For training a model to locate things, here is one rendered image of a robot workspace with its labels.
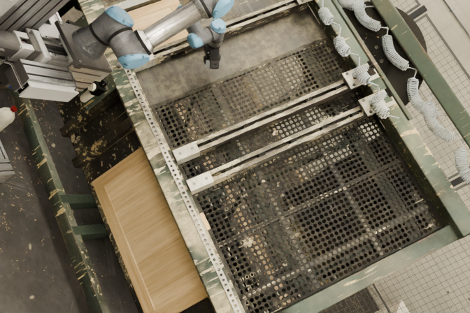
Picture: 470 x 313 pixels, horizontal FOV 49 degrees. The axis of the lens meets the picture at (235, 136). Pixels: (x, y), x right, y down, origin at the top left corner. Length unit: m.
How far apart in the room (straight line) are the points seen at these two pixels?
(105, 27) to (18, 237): 1.30
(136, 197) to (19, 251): 0.66
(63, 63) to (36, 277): 1.21
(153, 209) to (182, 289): 0.45
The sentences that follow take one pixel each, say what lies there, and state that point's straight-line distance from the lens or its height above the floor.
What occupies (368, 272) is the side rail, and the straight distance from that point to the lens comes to 2.62.
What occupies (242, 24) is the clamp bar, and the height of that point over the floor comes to 1.47.
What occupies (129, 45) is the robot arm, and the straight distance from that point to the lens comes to 2.17.
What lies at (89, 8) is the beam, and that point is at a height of 0.84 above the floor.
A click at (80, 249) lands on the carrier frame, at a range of 2.97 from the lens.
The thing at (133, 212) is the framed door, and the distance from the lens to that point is 3.00.
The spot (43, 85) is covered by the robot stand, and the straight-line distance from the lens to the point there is 2.11.
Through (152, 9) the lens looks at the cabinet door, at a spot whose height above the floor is 1.10.
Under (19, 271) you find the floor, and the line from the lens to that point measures 2.91.
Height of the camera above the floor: 2.07
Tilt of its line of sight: 19 degrees down
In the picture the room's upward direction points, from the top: 56 degrees clockwise
